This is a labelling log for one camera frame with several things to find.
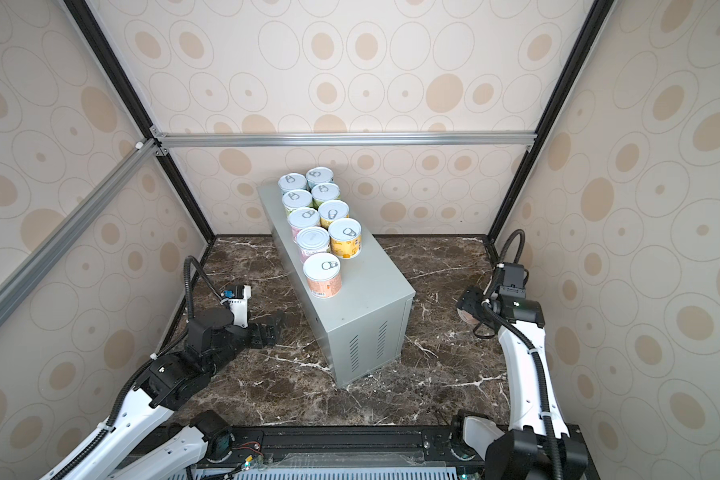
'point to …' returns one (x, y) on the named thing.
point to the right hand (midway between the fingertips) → (474, 301)
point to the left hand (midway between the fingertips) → (275, 312)
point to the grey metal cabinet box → (365, 329)
